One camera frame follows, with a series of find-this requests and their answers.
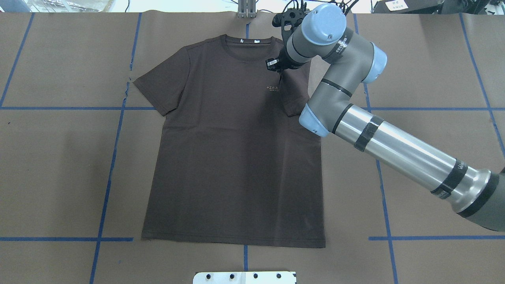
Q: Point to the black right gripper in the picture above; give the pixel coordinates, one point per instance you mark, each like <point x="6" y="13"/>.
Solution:
<point x="281" y="62"/>

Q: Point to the brown t-shirt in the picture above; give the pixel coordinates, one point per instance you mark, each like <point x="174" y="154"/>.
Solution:
<point x="234" y="165"/>

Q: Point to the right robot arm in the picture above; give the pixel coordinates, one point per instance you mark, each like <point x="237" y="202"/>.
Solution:
<point x="477" y="195"/>

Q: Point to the aluminium frame post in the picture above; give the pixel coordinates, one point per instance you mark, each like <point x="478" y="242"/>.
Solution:
<point x="246" y="8"/>

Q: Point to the white pedestal column base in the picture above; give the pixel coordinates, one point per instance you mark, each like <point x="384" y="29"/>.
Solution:
<point x="246" y="277"/>

